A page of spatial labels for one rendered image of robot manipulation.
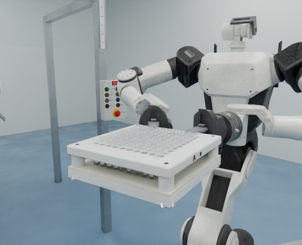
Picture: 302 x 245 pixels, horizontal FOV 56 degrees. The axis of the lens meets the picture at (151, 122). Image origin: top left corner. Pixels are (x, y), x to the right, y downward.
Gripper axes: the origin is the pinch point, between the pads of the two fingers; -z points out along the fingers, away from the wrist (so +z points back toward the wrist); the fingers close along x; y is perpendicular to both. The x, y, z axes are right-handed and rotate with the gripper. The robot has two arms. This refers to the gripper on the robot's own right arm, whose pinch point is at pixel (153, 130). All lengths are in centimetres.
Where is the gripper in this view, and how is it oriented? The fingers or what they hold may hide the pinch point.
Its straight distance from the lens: 74.8
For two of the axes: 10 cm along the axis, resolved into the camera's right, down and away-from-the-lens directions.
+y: -10.0, -0.2, 0.1
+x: -0.1, 9.8, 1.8
